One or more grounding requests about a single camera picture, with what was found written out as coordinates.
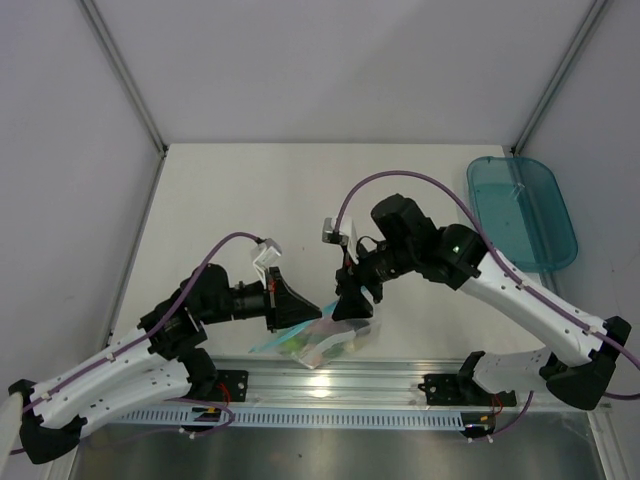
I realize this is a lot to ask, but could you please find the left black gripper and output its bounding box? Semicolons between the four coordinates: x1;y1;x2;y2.
199;266;321;333

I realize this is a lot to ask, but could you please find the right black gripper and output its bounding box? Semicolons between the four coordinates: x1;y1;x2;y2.
333;241;417;323

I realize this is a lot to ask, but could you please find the purple eggplant toy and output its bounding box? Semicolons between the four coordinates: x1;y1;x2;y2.
356;323;377;335

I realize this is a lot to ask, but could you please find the green bell pepper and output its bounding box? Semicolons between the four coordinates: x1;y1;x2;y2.
283;338;306;352

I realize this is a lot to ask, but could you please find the clear zip top bag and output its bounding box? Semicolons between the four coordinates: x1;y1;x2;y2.
249;302;381;369

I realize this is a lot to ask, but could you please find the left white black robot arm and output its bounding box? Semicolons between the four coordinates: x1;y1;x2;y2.
9;264;322;465

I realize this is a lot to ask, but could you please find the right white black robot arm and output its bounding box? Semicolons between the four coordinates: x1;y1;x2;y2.
322;194;631;411

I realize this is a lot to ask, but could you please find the teal plastic bin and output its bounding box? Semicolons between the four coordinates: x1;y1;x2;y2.
466;156;578;274

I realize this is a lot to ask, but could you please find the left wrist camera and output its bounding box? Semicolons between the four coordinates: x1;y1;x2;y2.
251;238;282;284

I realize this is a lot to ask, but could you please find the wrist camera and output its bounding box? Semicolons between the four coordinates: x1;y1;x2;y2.
251;238;282;284
322;216;358;262

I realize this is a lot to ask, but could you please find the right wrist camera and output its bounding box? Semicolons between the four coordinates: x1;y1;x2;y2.
322;216;358;262

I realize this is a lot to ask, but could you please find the aluminium rail beam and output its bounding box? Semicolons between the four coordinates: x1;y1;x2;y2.
99;355;612;412

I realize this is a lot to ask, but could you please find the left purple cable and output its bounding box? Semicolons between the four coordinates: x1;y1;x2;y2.
8;232;266;456

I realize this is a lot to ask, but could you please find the purple cable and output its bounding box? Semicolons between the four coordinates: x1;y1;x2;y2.
8;232;266;456
337;171;640;444

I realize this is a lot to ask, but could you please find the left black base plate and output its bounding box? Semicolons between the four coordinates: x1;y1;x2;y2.
185;369;249;404

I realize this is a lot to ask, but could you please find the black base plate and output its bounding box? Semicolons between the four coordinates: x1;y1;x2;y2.
185;369;249;404
417;374;517;407

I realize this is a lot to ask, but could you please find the white slotted cable duct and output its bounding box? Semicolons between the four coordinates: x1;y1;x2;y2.
114;405;465;431

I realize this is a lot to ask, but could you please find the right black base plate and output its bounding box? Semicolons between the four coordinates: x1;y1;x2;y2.
417;374;517;407

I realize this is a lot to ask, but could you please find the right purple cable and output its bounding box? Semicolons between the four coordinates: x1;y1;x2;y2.
337;171;640;444

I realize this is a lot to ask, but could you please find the left aluminium frame post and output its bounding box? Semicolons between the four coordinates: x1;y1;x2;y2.
77;0;169;157

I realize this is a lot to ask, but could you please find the aluminium frame post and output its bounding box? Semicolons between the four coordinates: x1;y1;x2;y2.
506;0;614;157
77;0;169;157

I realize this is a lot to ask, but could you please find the right aluminium frame post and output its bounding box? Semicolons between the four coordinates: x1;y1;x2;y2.
506;0;614;157

